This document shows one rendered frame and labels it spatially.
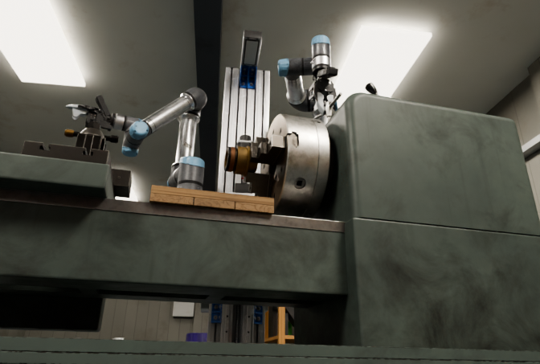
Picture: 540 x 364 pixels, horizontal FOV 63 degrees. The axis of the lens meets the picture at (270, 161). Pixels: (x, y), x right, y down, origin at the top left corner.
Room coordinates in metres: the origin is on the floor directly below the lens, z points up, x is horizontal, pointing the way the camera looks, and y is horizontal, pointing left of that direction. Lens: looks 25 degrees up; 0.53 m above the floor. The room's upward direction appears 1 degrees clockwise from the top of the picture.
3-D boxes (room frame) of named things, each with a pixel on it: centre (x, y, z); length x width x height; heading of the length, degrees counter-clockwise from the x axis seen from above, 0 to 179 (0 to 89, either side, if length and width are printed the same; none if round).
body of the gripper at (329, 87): (1.43, -0.20, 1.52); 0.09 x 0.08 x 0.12; 16
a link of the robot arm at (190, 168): (1.87, 0.37, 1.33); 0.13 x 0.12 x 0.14; 28
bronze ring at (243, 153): (1.20, 0.09, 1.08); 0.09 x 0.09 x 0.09; 15
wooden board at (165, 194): (1.18, 0.18, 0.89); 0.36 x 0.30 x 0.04; 15
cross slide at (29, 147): (1.10, 0.52, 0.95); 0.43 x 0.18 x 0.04; 15
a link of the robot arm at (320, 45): (1.42, -0.20, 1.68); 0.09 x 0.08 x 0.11; 173
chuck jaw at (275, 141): (1.13, -0.01, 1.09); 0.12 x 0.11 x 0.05; 15
